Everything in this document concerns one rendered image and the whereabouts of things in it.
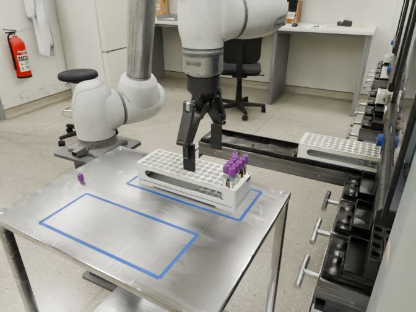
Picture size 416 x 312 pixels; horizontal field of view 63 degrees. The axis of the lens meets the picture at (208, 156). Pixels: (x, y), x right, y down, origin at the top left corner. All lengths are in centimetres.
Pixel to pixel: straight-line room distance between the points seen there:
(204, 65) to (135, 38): 64
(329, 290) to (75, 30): 415
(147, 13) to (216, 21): 61
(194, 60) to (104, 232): 42
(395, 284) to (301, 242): 154
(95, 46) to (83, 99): 299
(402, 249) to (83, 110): 115
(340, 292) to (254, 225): 22
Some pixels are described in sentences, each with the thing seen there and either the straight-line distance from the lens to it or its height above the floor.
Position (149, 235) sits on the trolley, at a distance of 77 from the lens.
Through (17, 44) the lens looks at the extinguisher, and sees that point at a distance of 418.
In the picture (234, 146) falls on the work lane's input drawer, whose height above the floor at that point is 81.
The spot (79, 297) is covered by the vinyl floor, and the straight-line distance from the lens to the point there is 182.
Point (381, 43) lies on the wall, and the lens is 458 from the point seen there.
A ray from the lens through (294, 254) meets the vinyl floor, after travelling 197.
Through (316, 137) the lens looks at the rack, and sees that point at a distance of 116.
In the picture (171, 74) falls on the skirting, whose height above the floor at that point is 4.
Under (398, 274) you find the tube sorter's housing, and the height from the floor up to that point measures 98.
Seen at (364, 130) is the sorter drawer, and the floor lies 80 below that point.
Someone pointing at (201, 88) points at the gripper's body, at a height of 111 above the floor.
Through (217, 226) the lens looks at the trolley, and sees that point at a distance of 78.
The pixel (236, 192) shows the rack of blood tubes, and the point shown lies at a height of 88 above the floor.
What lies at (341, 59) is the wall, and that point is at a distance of 463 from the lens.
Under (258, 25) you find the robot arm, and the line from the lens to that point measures 80.
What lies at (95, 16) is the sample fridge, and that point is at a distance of 424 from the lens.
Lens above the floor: 131
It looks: 27 degrees down
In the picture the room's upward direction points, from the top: straight up
